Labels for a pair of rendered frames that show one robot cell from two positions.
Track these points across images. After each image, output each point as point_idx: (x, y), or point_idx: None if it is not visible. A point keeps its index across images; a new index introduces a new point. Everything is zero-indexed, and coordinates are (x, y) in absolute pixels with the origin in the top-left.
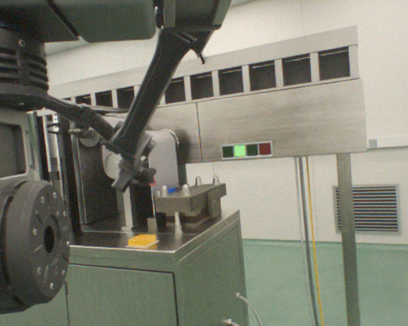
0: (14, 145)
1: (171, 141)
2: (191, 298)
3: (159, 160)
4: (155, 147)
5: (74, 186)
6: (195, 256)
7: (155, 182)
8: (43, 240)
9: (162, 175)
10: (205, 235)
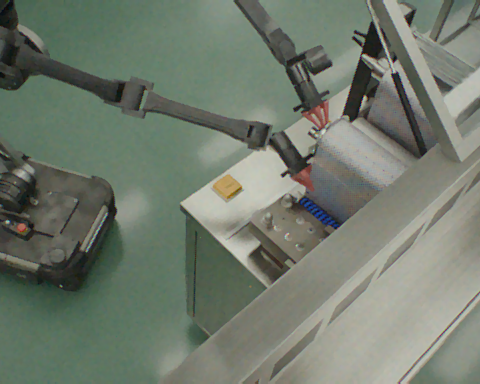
0: None
1: (373, 190)
2: (197, 250)
3: (332, 181)
4: (332, 164)
5: (353, 112)
6: (208, 241)
7: (312, 189)
8: None
9: (332, 199)
10: (229, 253)
